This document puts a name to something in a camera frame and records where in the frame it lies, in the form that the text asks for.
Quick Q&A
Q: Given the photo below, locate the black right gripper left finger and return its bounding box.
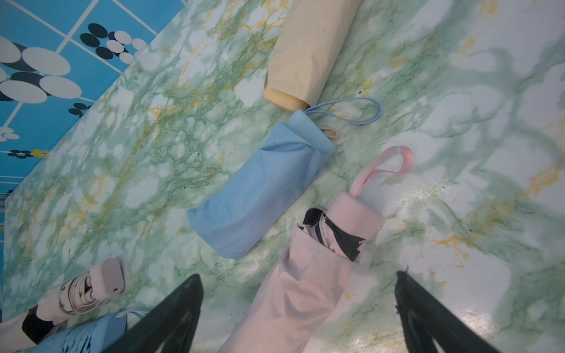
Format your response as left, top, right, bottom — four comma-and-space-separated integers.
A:
104, 274, 204, 352

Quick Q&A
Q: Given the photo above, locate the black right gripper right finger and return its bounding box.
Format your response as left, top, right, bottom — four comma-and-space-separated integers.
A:
394, 271, 498, 352

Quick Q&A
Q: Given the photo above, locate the pink sleeved umbrella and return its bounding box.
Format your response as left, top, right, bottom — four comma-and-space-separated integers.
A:
220, 146, 413, 352

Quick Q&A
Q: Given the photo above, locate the blue sleeved umbrella right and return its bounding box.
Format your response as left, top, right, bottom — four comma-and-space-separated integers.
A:
188, 105, 383, 260

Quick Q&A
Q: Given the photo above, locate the beige sleeved umbrella far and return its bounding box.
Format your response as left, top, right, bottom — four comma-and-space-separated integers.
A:
263, 0, 360, 113

